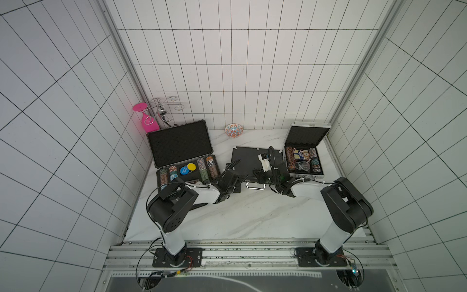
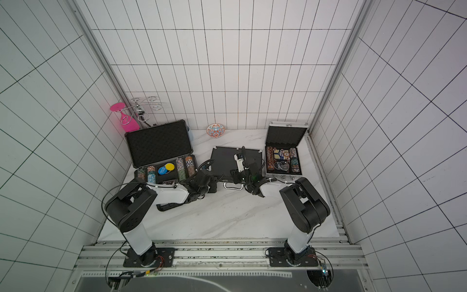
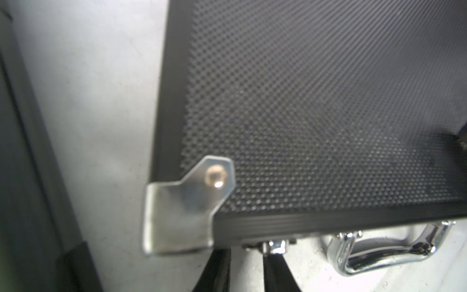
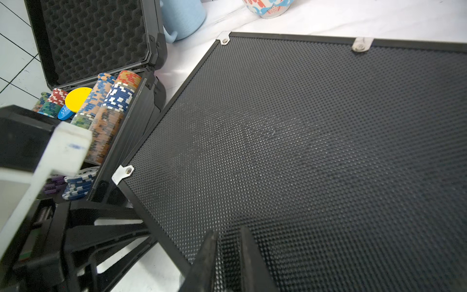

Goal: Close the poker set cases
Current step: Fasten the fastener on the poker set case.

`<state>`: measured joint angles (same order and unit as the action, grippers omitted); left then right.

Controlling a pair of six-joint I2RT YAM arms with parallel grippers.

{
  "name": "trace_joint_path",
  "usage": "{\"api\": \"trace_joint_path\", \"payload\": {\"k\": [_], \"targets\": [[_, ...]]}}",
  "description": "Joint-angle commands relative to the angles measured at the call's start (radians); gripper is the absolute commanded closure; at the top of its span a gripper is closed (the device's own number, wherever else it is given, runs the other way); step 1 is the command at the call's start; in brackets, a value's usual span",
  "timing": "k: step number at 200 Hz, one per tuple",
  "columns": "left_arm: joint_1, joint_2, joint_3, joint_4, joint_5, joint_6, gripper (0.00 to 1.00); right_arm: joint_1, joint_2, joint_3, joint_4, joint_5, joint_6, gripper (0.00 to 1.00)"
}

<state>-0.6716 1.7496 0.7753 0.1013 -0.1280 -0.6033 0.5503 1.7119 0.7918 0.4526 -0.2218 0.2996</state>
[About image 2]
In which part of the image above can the black poker case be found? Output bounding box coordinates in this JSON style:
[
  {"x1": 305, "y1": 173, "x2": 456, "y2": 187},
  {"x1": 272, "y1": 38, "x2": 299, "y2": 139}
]
[
  {"x1": 126, "y1": 120, "x2": 193, "y2": 185},
  {"x1": 210, "y1": 147, "x2": 258, "y2": 185}
]

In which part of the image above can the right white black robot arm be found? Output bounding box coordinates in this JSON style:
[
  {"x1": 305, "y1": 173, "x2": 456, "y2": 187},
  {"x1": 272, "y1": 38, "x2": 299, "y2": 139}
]
[{"x1": 231, "y1": 147, "x2": 331, "y2": 265}]

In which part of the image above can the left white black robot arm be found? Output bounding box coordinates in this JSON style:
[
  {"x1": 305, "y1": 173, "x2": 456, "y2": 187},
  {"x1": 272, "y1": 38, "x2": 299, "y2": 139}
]
[{"x1": 103, "y1": 159, "x2": 216, "y2": 266}]

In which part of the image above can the right silver poker case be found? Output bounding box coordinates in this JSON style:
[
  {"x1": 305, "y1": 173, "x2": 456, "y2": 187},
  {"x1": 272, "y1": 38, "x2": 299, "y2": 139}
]
[{"x1": 265, "y1": 122, "x2": 308, "y2": 177}]

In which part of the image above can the yellow round chip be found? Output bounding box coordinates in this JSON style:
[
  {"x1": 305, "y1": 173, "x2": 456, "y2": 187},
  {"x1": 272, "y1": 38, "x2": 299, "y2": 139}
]
[{"x1": 164, "y1": 163, "x2": 175, "y2": 172}]

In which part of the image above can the blue round chip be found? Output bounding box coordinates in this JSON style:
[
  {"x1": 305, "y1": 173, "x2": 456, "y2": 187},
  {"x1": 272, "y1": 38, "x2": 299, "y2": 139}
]
[{"x1": 158, "y1": 166, "x2": 168, "y2": 175}]

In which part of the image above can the colourful patterned bowl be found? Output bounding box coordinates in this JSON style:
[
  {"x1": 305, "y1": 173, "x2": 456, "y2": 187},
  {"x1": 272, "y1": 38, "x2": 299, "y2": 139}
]
[{"x1": 206, "y1": 123, "x2": 226, "y2": 139}]

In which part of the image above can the pink wine glass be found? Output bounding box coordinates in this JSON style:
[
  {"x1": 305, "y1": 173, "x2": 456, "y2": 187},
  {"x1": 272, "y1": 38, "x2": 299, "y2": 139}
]
[{"x1": 110, "y1": 102, "x2": 141, "y2": 133}]

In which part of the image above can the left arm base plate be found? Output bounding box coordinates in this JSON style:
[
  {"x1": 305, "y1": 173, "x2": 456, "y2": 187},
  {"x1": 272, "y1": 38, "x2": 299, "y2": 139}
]
[{"x1": 123, "y1": 248, "x2": 176, "y2": 268}]

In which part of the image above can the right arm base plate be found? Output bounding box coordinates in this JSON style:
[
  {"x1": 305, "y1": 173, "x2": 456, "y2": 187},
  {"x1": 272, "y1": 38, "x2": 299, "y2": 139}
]
[{"x1": 265, "y1": 247, "x2": 319, "y2": 268}]

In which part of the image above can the silver wire glass holder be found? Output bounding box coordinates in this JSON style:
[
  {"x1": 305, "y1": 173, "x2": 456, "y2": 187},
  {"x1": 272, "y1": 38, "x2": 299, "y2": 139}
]
[{"x1": 130, "y1": 96, "x2": 163, "y2": 127}]

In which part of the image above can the aluminium mounting rail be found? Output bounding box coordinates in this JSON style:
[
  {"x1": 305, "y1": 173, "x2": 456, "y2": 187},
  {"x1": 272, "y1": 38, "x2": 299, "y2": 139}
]
[{"x1": 75, "y1": 238, "x2": 368, "y2": 272}]

